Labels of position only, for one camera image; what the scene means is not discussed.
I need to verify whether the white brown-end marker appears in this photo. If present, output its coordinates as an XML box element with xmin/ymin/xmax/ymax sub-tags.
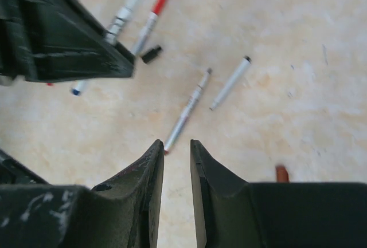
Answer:
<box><xmin>164</xmin><ymin>68</ymin><xmax>212</xmax><ymax>155</ymax></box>

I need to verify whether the small white black-end pen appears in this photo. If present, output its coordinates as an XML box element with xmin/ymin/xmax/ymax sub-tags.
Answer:
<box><xmin>209</xmin><ymin>56</ymin><xmax>252</xmax><ymax>111</ymax></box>

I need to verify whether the white blue-end marker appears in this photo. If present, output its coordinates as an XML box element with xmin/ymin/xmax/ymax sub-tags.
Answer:
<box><xmin>71</xmin><ymin>80</ymin><xmax>88</xmax><ymax>96</ymax></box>

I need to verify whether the brown marker cap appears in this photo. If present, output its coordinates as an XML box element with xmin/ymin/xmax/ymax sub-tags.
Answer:
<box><xmin>275</xmin><ymin>164</ymin><xmax>290</xmax><ymax>183</ymax></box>

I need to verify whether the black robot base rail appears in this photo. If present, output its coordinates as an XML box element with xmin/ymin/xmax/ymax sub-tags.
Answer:
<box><xmin>0</xmin><ymin>150</ymin><xmax>49</xmax><ymax>184</ymax></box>

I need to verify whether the red marker cap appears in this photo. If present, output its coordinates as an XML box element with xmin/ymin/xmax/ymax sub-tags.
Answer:
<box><xmin>151</xmin><ymin>0</ymin><xmax>168</xmax><ymax>16</ymax></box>

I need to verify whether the black pen cap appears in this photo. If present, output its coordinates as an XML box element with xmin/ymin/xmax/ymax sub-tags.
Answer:
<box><xmin>141</xmin><ymin>45</ymin><xmax>162</xmax><ymax>64</ymax></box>

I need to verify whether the red clear pen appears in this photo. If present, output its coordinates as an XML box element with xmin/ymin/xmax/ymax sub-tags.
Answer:
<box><xmin>104</xmin><ymin>0</ymin><xmax>140</xmax><ymax>45</ymax></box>

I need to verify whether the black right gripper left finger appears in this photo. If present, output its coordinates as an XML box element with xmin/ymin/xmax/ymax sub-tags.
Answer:
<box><xmin>1</xmin><ymin>140</ymin><xmax>164</xmax><ymax>247</ymax></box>

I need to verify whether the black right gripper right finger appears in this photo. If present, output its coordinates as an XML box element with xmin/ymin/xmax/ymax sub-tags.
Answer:
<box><xmin>190</xmin><ymin>140</ymin><xmax>366</xmax><ymax>247</ymax></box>

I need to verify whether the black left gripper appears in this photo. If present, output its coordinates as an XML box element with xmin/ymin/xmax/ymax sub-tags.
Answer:
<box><xmin>2</xmin><ymin>0</ymin><xmax>134</xmax><ymax>82</ymax></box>

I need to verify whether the white red-end marker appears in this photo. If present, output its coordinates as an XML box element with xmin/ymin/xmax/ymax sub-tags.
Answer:
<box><xmin>131</xmin><ymin>11</ymin><xmax>158</xmax><ymax>56</ymax></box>

